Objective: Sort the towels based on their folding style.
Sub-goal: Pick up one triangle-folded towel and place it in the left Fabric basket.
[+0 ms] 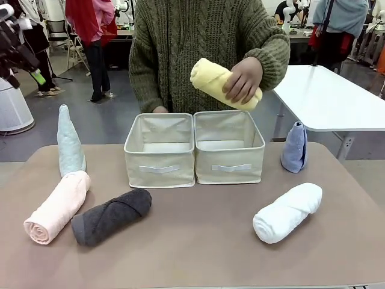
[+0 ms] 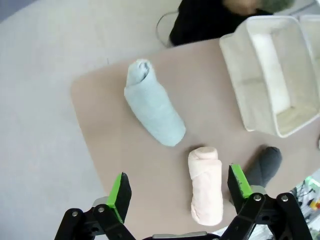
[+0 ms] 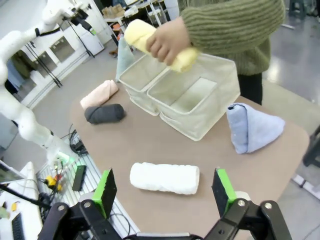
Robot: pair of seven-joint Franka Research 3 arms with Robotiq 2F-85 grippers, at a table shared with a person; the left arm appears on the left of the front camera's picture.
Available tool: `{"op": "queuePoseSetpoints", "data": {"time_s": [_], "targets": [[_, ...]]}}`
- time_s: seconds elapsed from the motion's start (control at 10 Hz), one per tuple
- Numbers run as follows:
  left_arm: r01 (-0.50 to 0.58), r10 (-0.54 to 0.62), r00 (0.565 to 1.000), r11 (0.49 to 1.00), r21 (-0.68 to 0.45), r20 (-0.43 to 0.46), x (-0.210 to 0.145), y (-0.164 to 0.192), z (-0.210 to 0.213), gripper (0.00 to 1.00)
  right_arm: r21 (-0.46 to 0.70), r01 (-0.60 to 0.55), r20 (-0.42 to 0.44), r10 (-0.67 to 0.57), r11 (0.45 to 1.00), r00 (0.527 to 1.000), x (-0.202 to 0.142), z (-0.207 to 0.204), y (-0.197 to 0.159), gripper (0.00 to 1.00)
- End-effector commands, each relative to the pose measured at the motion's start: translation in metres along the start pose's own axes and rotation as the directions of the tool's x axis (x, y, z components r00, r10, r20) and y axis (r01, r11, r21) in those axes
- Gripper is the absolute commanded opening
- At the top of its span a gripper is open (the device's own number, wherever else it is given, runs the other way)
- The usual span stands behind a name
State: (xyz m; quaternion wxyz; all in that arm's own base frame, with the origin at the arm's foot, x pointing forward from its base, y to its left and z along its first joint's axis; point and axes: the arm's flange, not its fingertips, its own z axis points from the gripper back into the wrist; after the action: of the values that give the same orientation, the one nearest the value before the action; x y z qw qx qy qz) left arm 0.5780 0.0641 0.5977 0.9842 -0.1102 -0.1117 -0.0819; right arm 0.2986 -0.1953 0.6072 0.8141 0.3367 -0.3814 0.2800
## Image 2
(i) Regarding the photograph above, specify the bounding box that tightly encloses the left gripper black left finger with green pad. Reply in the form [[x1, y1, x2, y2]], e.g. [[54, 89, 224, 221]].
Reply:
[[54, 171, 141, 240]]

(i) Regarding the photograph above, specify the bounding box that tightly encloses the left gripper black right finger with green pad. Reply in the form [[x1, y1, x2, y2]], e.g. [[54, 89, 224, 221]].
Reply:
[[219, 163, 314, 240]]

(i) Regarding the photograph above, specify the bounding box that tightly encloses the pink towel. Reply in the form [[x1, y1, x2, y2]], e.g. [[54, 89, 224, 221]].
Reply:
[[187, 146, 224, 226]]

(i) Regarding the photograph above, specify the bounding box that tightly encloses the dark grey towel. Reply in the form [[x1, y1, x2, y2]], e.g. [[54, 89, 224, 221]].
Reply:
[[243, 146, 283, 188]]

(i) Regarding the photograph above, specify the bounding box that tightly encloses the teal towel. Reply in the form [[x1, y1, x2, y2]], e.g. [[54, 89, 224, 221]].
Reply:
[[123, 58, 187, 148]]

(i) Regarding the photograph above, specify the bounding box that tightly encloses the person's left forearm green sleeve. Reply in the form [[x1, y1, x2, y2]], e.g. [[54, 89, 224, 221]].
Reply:
[[258, 0, 297, 14]]

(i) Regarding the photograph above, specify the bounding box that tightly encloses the person's left hand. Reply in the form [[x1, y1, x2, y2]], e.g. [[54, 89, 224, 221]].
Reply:
[[222, 0, 260, 15]]

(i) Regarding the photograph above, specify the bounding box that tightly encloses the coloured wiring clutter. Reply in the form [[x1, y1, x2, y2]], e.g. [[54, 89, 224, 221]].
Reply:
[[289, 174, 320, 240]]

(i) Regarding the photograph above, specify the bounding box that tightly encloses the beige fabric storage bin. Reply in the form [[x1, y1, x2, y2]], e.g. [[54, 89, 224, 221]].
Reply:
[[298, 14, 320, 76], [218, 14, 320, 139]]

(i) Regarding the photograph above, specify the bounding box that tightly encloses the thin grey cable loop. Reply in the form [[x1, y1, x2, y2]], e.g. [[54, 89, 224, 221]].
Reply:
[[156, 9, 181, 49]]

